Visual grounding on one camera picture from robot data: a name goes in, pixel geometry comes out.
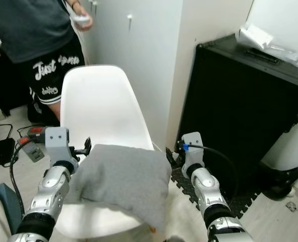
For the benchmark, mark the black charger with red label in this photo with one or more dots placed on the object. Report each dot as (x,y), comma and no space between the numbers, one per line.
(40,132)

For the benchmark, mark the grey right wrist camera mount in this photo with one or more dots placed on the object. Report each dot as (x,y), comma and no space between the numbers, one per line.
(191,146)

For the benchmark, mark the black foam floor mat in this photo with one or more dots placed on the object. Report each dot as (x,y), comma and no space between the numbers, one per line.
(180,182)

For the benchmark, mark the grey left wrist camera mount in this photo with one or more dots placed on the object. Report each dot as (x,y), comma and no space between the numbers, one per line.
(57,141)

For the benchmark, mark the black power adapter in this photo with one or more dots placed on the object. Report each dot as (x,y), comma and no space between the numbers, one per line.
(3,151)

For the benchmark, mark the grey power strip red switch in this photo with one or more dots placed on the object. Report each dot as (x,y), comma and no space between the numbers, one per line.
(32,150)

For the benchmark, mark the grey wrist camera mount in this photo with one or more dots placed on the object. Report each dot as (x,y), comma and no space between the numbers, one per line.
(191,146)
(57,141)

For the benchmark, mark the clear white plastic bag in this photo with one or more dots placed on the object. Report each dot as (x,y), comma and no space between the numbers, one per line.
(254,35)

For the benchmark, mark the small grey floor object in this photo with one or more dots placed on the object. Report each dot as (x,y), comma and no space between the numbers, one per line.
(292,206)

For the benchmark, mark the black leather shoe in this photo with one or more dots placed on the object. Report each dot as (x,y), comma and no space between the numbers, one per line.
(280,181)

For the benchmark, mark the person in dark clothes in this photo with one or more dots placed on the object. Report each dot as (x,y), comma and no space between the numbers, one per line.
(27,30)

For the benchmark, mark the white door knob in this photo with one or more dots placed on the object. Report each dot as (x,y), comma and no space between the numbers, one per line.
(129,17)

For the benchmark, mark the white plastic shell chair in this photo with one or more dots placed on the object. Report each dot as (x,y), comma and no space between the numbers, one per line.
(101,106)

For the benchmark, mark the person's left hand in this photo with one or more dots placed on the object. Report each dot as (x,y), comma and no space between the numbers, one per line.
(82,10)

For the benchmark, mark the grey fabric pillow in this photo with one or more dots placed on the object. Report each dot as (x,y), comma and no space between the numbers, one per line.
(123,181)

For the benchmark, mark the large black case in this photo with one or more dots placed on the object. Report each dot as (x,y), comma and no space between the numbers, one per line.
(234,111)

